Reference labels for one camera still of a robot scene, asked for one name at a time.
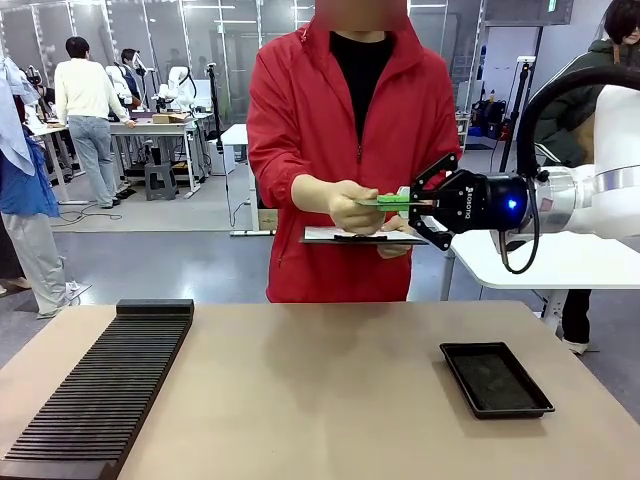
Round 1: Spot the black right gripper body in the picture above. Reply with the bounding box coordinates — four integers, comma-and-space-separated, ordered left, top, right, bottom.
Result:
426, 168, 531, 237

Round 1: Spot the black clipboard with paper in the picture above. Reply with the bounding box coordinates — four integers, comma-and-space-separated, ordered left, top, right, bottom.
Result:
299, 225, 431, 247

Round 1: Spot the right forearm in red sleeve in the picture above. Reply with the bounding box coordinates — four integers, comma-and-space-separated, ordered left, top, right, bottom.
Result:
248, 154, 332, 215

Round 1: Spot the black slotted PCB rack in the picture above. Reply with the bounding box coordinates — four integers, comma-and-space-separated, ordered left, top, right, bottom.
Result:
0, 298, 195, 480

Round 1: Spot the person's left hand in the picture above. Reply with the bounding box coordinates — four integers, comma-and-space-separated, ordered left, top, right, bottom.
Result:
376, 219, 426, 260

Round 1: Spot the person's right hand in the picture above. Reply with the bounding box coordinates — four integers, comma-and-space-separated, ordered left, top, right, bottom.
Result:
325, 179, 389, 236

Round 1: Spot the wooden shoe shelf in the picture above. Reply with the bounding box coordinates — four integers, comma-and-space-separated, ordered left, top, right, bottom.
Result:
452, 116, 471, 151

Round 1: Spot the black stand pole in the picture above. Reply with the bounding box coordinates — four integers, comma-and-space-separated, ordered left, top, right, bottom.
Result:
496, 55, 537, 176

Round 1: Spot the large white table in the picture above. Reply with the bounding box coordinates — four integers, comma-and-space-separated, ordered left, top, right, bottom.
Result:
439, 229, 640, 334

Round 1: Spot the person in brown apron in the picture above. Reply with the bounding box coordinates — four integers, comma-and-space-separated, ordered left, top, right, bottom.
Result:
529, 0, 640, 356

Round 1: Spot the person in red jacket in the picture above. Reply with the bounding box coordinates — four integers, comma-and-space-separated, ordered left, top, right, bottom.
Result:
246, 0, 464, 304

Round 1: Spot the black shallow plastic tray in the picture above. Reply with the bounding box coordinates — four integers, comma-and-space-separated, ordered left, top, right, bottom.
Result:
439, 341, 556, 420

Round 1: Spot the small white side table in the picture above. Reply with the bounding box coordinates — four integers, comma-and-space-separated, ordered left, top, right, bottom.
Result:
207, 123, 277, 237

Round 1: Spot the grey step stool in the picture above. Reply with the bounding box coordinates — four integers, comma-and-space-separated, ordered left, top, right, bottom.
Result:
143, 160, 179, 202

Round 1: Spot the white background desk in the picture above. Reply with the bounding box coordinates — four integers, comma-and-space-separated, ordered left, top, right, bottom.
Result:
107, 115, 211, 200

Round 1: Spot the man in dark vest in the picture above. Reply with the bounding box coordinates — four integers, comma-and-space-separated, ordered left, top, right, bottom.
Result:
121, 48, 147, 110

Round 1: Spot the man in white sweater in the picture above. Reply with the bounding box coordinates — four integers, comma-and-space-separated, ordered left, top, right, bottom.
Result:
53, 35, 137, 210

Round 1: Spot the person in blue clothes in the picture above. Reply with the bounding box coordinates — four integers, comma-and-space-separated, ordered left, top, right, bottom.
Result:
0, 54, 81, 320

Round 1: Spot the thin black right gripper cable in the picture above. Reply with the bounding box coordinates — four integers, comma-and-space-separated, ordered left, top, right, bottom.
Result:
499, 174, 542, 275

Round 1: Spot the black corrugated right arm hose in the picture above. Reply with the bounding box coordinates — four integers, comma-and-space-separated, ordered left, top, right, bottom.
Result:
514, 64, 640, 177

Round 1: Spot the dark wall monitor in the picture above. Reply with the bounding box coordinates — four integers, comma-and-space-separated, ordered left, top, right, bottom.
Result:
483, 0, 575, 26

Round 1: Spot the black camera tripod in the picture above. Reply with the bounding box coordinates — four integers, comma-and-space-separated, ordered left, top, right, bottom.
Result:
205, 62, 229, 156

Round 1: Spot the black floor cable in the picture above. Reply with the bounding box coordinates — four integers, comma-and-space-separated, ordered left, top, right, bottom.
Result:
49, 201, 124, 227

